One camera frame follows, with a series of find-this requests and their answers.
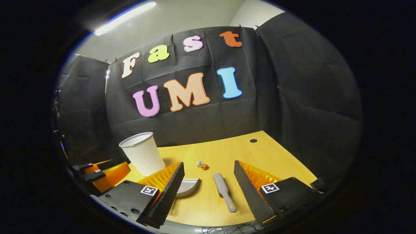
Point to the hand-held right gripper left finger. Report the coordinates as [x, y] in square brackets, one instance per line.
[169, 191]

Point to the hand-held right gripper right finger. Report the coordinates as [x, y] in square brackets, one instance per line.
[248, 191]

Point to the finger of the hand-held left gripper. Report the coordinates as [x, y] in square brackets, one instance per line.
[85, 167]
[110, 177]

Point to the grey dustpan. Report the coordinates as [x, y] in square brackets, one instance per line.
[189, 187]

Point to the small grey broom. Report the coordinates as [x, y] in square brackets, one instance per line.
[221, 185]

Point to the white ribbed garbage bin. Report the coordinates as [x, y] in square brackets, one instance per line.
[144, 156]

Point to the orange paper ball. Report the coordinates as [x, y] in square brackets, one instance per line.
[203, 167]

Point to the yellow wooden desktop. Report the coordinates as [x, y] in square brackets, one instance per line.
[221, 151]

